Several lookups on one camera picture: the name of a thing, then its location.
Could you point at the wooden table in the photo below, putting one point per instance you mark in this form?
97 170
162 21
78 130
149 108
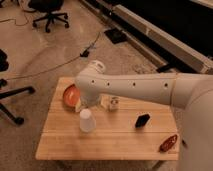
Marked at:
115 136

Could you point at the grey metal rail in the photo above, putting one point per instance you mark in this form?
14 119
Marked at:
172 33

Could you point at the black chair base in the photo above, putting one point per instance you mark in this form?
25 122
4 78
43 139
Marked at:
11 96

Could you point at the black eraser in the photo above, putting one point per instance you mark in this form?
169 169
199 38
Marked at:
142 120

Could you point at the red-brown oval object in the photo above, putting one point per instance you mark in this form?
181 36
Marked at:
168 143

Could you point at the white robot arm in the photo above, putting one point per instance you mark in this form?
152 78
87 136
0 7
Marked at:
193 93

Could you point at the black office chair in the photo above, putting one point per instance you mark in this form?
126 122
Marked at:
50 8

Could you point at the black floor plate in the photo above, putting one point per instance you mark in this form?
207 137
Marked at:
115 35

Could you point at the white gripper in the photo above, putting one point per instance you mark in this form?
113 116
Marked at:
87 102

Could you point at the small white bottle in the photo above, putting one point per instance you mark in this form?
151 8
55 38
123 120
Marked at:
113 103

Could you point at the orange bowl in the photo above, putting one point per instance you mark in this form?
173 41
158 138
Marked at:
71 95

